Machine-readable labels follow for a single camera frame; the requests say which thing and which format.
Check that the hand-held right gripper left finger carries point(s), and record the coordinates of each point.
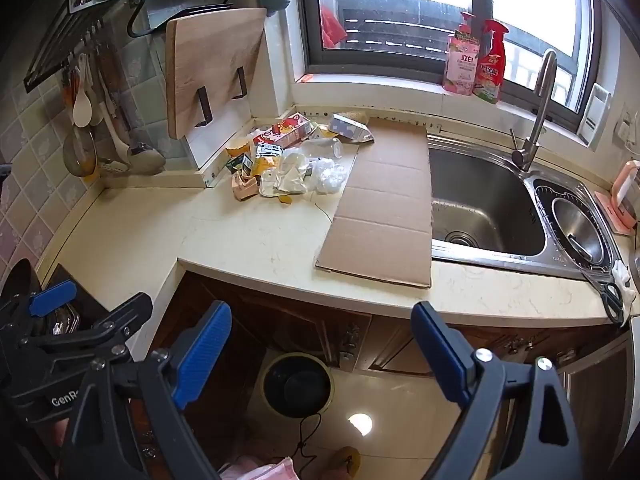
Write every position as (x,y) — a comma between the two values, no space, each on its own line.
(200,360)

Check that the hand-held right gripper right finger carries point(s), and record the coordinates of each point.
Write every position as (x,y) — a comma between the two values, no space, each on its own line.
(445,360)

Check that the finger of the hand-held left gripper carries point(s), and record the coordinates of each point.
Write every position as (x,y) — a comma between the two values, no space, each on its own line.
(117,317)
(50,299)

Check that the round beige trash bin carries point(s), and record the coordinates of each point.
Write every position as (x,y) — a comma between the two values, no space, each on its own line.
(297,385)

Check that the yellow snack packet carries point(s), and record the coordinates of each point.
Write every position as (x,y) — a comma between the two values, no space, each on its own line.
(265,162)

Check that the clear plastic bag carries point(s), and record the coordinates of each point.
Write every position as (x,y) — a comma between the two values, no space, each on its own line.
(330,176)

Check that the black gas stove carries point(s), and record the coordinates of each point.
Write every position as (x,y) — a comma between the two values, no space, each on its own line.
(90,305)

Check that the black wok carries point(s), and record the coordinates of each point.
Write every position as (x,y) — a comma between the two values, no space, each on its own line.
(17,280)

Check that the wooden cabinet door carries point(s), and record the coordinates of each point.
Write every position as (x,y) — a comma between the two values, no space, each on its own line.
(245,340)
(300,317)

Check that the wooden drawer front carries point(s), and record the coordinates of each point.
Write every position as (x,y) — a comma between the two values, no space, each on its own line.
(395,350)

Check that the pink pants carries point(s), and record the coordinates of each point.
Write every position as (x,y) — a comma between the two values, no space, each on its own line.
(260,471)

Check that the yellow slipper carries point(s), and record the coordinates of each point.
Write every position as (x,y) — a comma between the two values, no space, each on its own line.
(347,461)

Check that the mesh strainer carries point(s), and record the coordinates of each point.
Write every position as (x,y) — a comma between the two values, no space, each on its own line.
(79,152)

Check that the steel sink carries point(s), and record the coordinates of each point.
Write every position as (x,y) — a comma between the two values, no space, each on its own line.
(485,205)

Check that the steel ladle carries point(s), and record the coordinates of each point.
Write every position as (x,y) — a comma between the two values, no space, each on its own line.
(146,156)

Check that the brown cardboard sheet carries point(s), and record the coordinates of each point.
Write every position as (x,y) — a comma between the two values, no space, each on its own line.
(385,195)

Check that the black scissors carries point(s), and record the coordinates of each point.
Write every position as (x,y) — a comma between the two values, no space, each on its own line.
(612,301)

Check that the pink packet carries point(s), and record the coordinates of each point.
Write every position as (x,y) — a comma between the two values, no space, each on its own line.
(245,186)

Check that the steel bowl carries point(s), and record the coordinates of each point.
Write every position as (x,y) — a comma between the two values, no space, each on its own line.
(580,230)

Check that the dark green packet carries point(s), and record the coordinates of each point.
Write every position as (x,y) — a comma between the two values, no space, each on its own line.
(236,165)

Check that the white rice spoon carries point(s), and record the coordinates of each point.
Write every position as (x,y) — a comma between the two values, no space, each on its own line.
(81,107)

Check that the white rag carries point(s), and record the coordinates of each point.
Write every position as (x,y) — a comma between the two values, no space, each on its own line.
(625,274)

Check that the white metal panel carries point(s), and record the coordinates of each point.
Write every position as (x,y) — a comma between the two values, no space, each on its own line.
(220,140)

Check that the yellow paper cup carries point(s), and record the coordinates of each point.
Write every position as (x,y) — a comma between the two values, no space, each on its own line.
(239,149)

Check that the pink plastic holder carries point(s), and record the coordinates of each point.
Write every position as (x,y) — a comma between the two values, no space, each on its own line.
(622,197)

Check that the clear plastic bottle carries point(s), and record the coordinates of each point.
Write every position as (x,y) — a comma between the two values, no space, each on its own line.
(322,149)

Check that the white blue paper bag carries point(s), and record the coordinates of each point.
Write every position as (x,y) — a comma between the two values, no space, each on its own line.
(350,127)

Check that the wooden cutting board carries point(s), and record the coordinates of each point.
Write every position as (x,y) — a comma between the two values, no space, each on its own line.
(215,70)

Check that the steel faucet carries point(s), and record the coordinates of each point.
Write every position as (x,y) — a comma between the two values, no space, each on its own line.
(539,102)

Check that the red spray bottle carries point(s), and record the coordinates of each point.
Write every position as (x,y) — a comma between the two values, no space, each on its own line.
(490,67)

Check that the pink soap bottle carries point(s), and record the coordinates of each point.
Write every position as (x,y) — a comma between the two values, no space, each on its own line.
(462,62)

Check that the red cloth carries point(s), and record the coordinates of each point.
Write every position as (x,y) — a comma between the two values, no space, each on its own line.
(332,27)

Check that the dark framed window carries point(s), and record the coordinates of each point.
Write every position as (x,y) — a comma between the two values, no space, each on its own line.
(312,20)

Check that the black wall utensil rack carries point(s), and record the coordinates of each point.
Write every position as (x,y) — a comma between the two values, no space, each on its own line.
(55,45)

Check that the white wall switch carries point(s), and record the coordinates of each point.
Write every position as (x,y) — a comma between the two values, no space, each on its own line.
(627,125)

